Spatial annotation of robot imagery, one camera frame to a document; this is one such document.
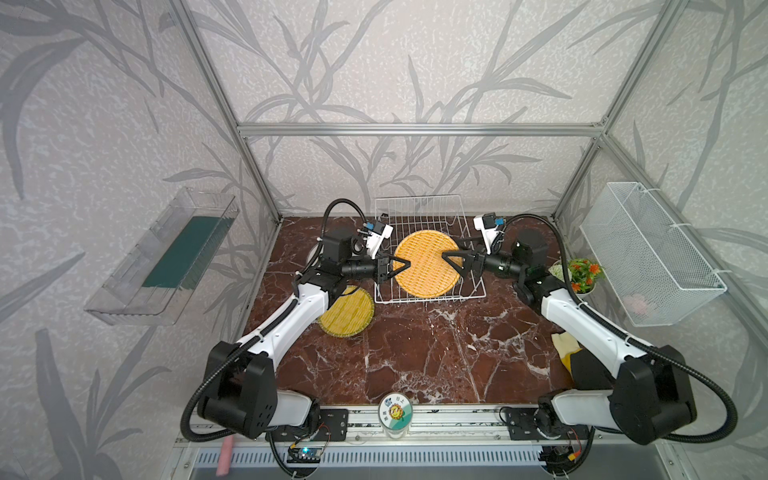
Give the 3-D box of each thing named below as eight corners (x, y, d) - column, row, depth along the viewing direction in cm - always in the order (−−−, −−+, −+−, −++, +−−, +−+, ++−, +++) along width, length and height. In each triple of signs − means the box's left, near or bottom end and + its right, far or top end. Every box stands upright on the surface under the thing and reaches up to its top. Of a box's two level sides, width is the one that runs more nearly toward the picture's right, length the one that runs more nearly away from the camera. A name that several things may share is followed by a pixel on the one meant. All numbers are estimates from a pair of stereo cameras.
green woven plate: (319, 326, 93) (316, 321, 90) (353, 288, 102) (352, 282, 99) (351, 349, 88) (349, 345, 86) (384, 307, 97) (383, 302, 95)
